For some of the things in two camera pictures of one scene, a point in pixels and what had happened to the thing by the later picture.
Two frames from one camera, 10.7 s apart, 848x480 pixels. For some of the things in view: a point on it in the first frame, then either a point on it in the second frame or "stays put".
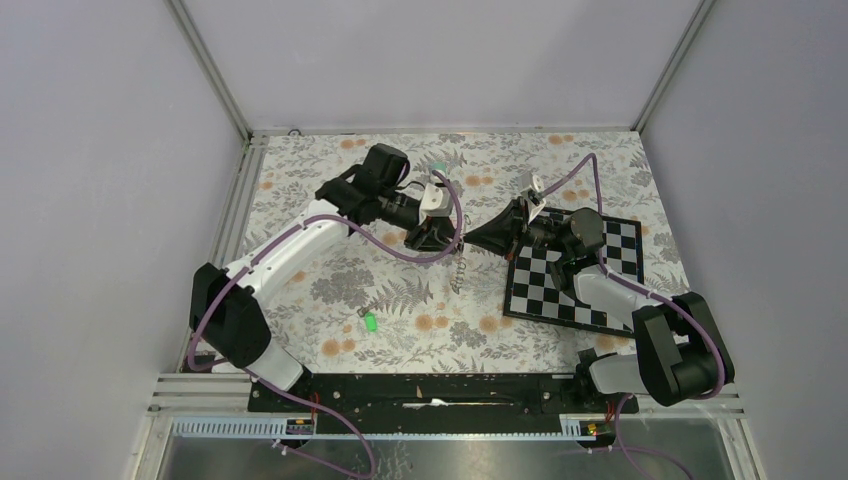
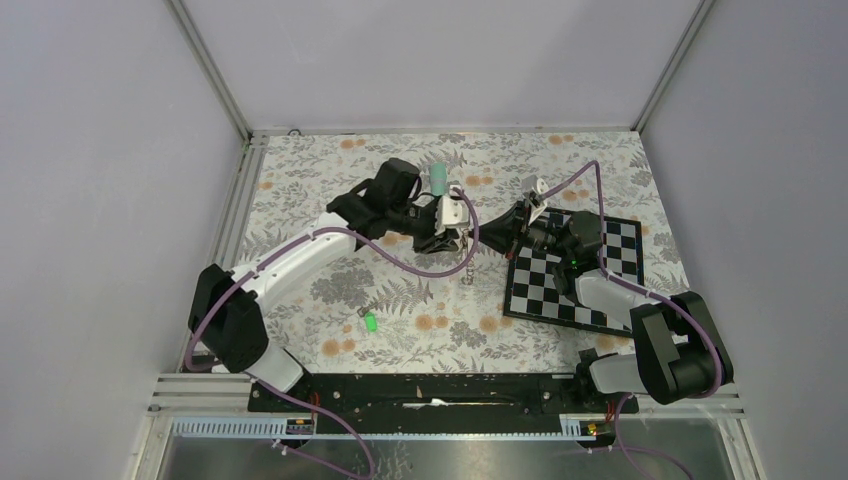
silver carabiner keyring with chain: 459,275 to 465,240
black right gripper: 503,234 stays put
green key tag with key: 371,320 stays put
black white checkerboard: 534,295 stays put
